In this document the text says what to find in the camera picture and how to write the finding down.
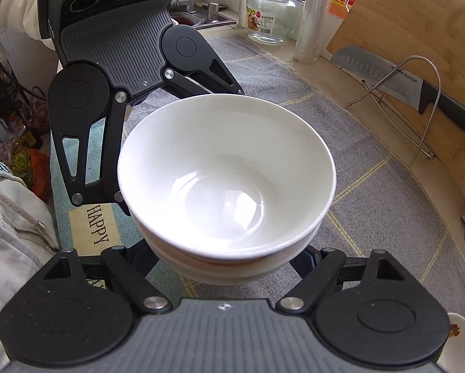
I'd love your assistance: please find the white ceramic bowl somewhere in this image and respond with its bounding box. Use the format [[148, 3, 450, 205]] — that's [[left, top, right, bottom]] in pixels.
[[132, 218, 320, 285], [117, 94, 337, 260]]

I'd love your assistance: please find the grey checked dish mat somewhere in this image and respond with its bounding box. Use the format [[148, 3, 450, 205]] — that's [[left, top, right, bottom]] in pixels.
[[49, 32, 465, 319]]

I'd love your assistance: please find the glass jar green lid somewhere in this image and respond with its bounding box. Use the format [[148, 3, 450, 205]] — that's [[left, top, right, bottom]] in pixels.
[[246, 0, 295, 45]]

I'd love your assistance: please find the clear plastic wrap roll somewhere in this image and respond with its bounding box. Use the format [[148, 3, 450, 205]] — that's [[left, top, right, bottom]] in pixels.
[[294, 0, 330, 64]]

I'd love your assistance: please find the bamboo cutting board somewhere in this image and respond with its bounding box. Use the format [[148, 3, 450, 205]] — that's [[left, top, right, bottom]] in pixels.
[[327, 0, 465, 198]]

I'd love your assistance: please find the steel kitchen knife black handle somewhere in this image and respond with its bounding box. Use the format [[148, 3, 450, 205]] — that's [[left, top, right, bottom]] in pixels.
[[331, 45, 465, 131]]

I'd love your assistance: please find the metal wire board rack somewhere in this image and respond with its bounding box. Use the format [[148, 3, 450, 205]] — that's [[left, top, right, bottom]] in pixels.
[[345, 55, 441, 170]]

